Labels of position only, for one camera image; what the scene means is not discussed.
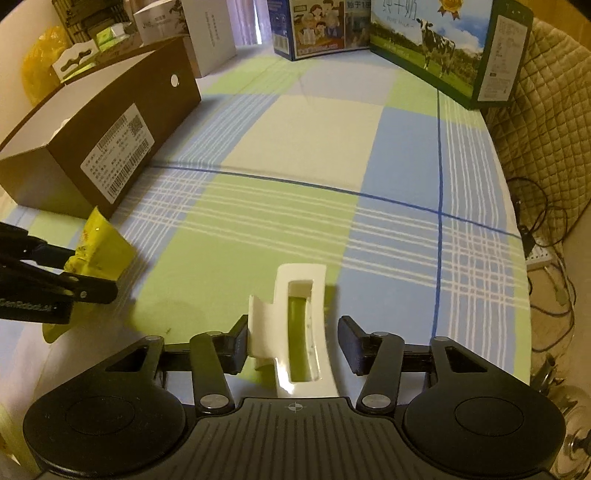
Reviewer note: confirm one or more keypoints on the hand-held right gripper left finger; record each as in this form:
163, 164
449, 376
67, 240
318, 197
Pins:
238, 344

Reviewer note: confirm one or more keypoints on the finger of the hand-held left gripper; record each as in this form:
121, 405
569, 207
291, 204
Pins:
87, 291
46, 253

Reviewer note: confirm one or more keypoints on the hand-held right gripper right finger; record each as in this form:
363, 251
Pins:
351, 344

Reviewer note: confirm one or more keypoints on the white plastic hair clip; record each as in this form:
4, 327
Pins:
318, 323

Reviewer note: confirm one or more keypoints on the yellow snack packet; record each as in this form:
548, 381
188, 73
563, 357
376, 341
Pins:
101, 249

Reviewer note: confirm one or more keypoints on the brown cardboard box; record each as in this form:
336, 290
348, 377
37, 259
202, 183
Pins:
46, 170

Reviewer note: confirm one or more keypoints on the checked tablecloth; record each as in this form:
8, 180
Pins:
392, 161

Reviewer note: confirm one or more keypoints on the yellow plastic bag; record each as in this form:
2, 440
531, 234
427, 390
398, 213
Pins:
41, 64

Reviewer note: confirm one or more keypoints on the cardboard tissue carton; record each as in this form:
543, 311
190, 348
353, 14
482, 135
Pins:
76, 62

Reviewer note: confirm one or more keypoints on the white power strip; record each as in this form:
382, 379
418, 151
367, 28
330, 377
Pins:
540, 257

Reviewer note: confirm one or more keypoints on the stainless steel kettle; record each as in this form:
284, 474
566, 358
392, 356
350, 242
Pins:
561, 424

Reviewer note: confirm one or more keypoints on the green tissue pack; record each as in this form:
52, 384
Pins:
111, 36

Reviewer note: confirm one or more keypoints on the white carton box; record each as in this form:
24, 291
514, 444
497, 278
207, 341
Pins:
212, 37

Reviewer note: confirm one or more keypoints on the quilted beige chair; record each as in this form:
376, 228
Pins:
545, 115

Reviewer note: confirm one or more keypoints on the green milk carton box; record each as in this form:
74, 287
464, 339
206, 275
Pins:
429, 46

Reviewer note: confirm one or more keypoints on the purple curtain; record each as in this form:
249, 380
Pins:
251, 23

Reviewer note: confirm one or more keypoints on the blue milk carton box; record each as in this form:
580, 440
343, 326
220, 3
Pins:
318, 27

